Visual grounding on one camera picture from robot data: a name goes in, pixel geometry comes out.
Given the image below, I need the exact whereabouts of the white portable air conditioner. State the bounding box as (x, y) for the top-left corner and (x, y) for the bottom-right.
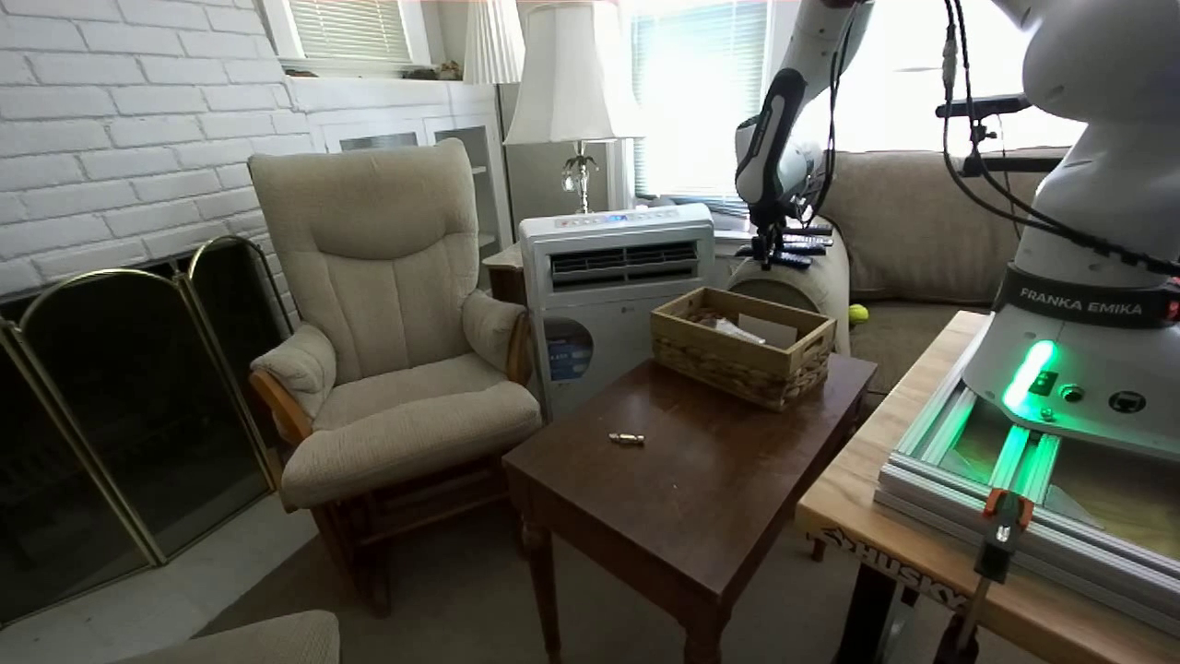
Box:
(516, 198), (721, 424)

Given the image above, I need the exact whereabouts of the clear plastic wrapper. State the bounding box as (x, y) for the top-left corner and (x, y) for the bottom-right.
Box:
(712, 313), (773, 346)

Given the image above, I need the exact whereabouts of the black camera on tripod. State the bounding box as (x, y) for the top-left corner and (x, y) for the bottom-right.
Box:
(935, 90), (1055, 180)

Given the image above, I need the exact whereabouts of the beige sofa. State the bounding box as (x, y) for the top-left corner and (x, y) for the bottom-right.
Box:
(715, 143), (1064, 408)

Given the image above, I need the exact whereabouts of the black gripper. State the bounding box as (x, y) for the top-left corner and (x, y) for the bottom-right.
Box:
(749, 197), (806, 269)

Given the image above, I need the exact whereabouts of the light wooden robot table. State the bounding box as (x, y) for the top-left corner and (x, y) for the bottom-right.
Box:
(793, 308), (1180, 664)

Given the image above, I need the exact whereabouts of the dark wooden side table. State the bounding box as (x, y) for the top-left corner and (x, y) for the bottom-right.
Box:
(497, 346), (881, 664)

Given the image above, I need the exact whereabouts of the beige glider armchair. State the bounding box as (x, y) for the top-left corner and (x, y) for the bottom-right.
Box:
(245, 137), (548, 620)

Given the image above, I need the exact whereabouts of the black cable at arm base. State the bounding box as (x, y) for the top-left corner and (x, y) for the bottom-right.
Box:
(938, 0), (1180, 276)

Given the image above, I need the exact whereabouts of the white framed window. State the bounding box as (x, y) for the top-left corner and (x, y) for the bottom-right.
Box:
(254, 0), (437, 80)

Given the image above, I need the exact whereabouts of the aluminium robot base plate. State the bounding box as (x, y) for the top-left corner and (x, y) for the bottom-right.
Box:
(876, 367), (1180, 606)

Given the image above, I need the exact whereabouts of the small wooden lamp table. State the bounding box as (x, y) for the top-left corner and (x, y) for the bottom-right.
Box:
(480, 239), (530, 308)

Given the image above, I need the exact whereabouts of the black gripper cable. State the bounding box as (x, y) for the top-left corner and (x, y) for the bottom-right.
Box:
(806, 0), (863, 228)

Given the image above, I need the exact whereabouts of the white shade table lamp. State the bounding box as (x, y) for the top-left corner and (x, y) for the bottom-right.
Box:
(502, 0), (645, 215)

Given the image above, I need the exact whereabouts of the brass framed fireplace screen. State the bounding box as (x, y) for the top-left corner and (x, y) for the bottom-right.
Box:
(0, 231), (298, 630)

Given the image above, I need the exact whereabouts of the woven wicker basket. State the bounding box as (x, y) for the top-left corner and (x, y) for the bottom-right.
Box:
(645, 284), (843, 413)

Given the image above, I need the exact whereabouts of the black orange table clamp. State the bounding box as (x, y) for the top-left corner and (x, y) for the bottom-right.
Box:
(935, 486), (1033, 664)

